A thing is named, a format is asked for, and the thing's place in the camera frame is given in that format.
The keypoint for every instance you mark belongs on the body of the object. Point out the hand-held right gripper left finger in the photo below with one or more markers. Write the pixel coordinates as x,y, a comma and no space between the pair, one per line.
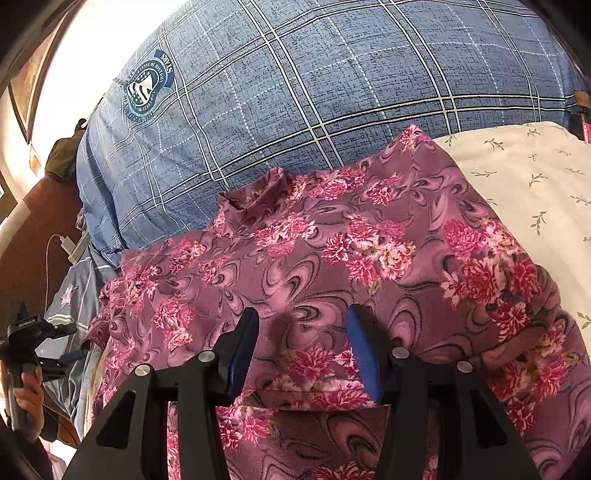
240,360

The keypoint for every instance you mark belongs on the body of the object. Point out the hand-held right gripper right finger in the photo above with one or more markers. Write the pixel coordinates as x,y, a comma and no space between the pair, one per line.
364,355

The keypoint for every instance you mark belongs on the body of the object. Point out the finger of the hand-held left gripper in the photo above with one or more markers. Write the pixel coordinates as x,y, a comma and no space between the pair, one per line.
64,358

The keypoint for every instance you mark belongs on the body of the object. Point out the purple floral garment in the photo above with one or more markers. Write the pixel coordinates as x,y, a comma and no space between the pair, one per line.
323,240

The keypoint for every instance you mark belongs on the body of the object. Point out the person's left forearm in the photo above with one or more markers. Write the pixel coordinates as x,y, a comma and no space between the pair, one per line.
23,461

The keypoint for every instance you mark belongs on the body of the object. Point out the person's left hand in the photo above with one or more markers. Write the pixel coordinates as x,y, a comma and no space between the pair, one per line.
28,397

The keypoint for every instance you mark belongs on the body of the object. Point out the grey star-print cloth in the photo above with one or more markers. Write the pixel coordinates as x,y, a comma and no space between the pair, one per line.
69,295

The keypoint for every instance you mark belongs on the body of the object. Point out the brown wooden headboard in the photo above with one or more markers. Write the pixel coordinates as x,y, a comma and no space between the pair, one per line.
32,240

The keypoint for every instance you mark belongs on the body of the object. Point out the dark olive cloth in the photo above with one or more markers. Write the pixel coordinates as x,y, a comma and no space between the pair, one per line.
62,157

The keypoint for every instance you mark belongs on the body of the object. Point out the white leaf-print bedsheet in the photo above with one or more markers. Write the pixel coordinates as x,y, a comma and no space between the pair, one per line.
531,184

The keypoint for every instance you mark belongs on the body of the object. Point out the blue plaid quilt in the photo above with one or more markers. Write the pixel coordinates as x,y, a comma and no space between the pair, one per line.
323,83

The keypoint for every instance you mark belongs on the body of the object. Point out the dark bottle red label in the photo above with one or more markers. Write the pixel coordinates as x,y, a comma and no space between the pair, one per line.
585,130

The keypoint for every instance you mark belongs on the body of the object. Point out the wooden picture frame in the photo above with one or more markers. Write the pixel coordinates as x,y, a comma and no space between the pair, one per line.
27,87

